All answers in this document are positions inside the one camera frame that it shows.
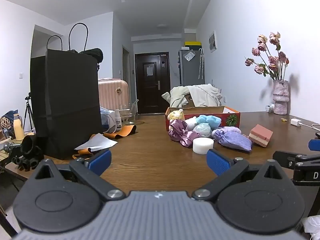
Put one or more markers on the red printed cardboard box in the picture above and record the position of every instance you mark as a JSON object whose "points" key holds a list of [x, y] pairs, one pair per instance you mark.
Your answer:
{"points": [[232, 116]]}

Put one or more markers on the blue fluffy puff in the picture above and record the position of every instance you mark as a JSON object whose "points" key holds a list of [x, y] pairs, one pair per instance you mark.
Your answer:
{"points": [[210, 120]]}

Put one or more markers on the white small appliance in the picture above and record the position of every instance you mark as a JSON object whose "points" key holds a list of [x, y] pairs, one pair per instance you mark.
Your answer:
{"points": [[108, 121]]}

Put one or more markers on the beige jacket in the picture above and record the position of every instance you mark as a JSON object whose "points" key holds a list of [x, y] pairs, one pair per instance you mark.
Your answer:
{"points": [[175, 96]]}

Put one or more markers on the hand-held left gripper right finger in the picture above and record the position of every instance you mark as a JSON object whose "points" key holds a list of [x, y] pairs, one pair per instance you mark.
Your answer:
{"points": [[217, 162]]}

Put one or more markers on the wooden chair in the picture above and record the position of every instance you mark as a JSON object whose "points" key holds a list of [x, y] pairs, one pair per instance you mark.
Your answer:
{"points": [[192, 101]]}

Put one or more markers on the black cloth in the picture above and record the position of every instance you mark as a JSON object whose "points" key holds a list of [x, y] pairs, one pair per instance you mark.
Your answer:
{"points": [[93, 53]]}

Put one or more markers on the white spray bottle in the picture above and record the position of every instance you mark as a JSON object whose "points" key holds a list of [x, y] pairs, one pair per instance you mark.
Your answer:
{"points": [[118, 122]]}

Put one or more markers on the black tripod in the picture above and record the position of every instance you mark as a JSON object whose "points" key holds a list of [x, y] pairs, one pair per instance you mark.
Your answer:
{"points": [[28, 112]]}

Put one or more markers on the purple satin pouch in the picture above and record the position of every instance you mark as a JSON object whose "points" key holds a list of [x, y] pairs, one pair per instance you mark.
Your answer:
{"points": [[177, 128], [189, 139]]}

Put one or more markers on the white folded umbrella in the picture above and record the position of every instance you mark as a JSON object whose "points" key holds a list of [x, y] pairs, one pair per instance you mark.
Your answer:
{"points": [[201, 63]]}

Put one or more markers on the black paper bag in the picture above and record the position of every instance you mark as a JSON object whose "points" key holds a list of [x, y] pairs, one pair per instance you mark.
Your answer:
{"points": [[67, 105]]}

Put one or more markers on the pink ribbed suitcase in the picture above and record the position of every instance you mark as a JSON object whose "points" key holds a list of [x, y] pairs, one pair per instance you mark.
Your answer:
{"points": [[113, 95]]}

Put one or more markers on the white paper door notice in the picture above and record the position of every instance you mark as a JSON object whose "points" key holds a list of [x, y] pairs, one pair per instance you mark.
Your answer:
{"points": [[149, 71]]}

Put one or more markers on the clear plastic bag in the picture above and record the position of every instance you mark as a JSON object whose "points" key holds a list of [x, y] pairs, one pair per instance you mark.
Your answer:
{"points": [[189, 56]]}

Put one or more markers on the white paper sheet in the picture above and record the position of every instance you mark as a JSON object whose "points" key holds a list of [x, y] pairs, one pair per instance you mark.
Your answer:
{"points": [[97, 142]]}

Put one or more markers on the cream bottle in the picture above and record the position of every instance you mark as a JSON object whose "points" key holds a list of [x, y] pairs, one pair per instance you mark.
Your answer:
{"points": [[18, 128]]}

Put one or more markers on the yellow box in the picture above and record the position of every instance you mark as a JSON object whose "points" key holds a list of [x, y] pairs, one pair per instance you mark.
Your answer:
{"points": [[193, 43]]}

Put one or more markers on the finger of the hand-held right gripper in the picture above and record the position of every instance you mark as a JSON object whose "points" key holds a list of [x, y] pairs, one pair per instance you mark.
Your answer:
{"points": [[314, 145], [283, 158]]}

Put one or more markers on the white round foam pad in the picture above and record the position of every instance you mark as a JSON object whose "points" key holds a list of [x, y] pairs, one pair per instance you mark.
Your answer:
{"points": [[203, 145]]}

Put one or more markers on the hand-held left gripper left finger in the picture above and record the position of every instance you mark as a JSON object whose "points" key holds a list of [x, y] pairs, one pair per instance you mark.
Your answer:
{"points": [[100, 161]]}

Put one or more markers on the clear glass cup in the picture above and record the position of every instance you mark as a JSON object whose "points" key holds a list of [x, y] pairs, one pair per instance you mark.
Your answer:
{"points": [[129, 115]]}

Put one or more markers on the pink layered sponge block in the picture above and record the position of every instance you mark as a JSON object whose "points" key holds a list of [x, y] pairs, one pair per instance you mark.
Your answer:
{"points": [[260, 135]]}

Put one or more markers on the bunch of dried pink roses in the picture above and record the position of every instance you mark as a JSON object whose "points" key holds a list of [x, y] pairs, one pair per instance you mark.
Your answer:
{"points": [[272, 61]]}

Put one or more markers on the off-white coat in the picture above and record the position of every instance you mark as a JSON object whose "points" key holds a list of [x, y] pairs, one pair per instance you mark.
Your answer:
{"points": [[206, 93]]}

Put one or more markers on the pink textured vase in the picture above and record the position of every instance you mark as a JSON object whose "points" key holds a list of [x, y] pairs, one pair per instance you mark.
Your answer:
{"points": [[280, 97]]}

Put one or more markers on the small white bottle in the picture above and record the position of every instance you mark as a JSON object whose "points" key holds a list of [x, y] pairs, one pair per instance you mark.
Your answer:
{"points": [[270, 108]]}

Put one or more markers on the grey refrigerator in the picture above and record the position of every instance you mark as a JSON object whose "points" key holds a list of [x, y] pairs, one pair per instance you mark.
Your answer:
{"points": [[191, 72]]}

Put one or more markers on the yellow pouch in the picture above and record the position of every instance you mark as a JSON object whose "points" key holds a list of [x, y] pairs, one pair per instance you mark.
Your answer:
{"points": [[175, 115]]}

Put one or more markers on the black plastic parts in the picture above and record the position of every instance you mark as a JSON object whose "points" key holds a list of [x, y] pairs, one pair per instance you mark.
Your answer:
{"points": [[28, 150]]}

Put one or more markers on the dark brown entrance door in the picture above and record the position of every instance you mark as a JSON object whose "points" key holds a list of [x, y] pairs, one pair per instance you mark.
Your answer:
{"points": [[152, 95]]}

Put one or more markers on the round glass coaster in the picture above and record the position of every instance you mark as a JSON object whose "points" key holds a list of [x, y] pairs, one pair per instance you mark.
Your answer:
{"points": [[137, 122]]}

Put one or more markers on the wall picture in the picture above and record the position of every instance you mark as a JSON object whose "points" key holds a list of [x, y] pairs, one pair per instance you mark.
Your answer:
{"points": [[212, 42]]}

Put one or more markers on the orange stretch band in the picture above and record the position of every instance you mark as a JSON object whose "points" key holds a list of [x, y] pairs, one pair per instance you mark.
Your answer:
{"points": [[122, 132]]}

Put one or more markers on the blue denim bag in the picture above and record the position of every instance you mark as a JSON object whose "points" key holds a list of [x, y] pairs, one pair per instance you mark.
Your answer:
{"points": [[10, 115]]}

